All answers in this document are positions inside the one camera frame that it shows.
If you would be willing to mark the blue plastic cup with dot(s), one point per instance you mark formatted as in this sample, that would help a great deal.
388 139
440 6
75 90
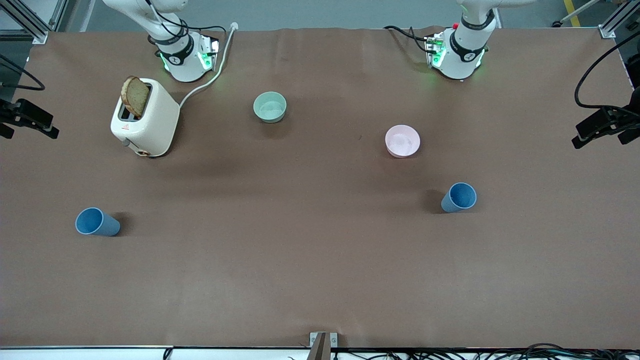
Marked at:
459 197
100 223

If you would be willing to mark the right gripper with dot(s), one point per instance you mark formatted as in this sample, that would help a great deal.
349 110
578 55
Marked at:
6 113

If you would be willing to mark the pink bowl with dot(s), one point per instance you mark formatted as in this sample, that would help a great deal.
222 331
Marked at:
402 141

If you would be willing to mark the cream white toaster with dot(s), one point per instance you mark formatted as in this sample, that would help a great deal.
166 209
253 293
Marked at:
155 125

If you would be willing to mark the aluminium frame profile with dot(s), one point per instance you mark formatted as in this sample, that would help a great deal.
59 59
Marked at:
616 22
35 27

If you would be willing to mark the brown bread slice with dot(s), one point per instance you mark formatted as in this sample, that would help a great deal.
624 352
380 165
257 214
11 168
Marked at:
136 96

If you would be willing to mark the mint green bowl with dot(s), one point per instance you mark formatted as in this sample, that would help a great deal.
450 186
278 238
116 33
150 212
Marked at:
270 107

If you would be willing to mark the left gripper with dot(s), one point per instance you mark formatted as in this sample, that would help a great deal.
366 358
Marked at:
631 116

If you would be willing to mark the brown table cover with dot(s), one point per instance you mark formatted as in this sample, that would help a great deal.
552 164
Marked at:
320 250

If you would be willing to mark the grey metal stand leg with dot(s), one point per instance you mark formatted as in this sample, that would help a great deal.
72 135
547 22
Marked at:
575 12

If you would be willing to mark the grey metal bracket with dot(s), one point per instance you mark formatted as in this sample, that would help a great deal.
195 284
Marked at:
323 345

